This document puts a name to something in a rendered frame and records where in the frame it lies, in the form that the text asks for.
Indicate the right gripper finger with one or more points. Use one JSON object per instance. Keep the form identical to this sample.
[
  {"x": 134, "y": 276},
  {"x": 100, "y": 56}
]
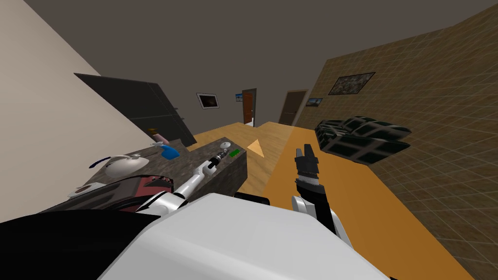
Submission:
[
  {"x": 310, "y": 151},
  {"x": 299, "y": 153}
]

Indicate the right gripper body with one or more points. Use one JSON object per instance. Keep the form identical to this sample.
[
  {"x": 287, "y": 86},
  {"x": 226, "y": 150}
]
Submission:
[{"x": 307, "y": 169}]

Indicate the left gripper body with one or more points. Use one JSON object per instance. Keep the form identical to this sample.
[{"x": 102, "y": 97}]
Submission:
[{"x": 221, "y": 155}]

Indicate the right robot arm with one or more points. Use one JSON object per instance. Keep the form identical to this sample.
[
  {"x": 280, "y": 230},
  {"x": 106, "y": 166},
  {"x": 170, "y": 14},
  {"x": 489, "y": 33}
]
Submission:
[{"x": 323, "y": 210}]

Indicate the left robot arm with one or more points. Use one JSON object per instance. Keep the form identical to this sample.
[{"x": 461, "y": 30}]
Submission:
[{"x": 58, "y": 245}]

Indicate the small white bowl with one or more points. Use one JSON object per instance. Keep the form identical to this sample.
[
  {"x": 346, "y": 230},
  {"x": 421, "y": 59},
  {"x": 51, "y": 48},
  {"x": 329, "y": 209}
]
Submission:
[{"x": 225, "y": 145}]

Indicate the green sponge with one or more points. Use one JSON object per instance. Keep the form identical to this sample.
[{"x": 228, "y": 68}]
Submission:
[{"x": 234, "y": 153}]

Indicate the dark brown door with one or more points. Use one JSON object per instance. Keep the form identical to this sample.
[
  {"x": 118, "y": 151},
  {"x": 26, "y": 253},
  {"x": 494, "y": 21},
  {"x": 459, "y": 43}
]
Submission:
[{"x": 291, "y": 109}]

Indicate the blue spray bottle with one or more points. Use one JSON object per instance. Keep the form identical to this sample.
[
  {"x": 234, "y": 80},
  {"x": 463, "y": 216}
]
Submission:
[{"x": 169, "y": 151}]

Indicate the black sofa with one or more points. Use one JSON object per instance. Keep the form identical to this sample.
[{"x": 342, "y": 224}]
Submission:
[{"x": 362, "y": 140}]

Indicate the reddish brown door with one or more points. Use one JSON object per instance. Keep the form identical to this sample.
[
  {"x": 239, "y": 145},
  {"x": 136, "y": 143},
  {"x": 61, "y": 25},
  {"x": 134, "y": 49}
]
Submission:
[{"x": 248, "y": 107}]

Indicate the pink bottle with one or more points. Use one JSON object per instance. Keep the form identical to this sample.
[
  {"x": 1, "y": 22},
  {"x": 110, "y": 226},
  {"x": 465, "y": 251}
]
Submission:
[{"x": 160, "y": 138}]

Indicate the dark tall cupboard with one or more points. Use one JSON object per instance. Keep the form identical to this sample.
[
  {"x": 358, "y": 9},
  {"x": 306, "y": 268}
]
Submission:
[{"x": 148, "y": 109}]

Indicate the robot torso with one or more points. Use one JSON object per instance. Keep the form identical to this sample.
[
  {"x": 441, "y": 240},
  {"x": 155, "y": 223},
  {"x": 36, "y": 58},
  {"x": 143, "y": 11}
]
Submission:
[{"x": 249, "y": 241}]

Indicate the dark red appliance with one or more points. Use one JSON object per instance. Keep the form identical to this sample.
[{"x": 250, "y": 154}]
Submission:
[{"x": 116, "y": 192}]

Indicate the small dark wall picture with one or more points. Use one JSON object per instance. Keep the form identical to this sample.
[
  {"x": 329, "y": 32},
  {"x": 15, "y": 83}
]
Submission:
[{"x": 314, "y": 102}]

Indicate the white framed wall picture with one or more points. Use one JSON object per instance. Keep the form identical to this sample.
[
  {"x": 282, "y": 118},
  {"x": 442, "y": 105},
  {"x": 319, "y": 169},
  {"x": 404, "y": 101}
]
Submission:
[{"x": 207, "y": 101}]

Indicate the small blue wall picture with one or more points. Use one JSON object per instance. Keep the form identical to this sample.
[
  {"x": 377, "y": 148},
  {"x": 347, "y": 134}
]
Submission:
[{"x": 239, "y": 97}]

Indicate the large dark wall picture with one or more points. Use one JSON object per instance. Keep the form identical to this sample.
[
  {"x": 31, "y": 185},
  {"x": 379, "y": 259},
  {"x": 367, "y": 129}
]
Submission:
[{"x": 351, "y": 83}]

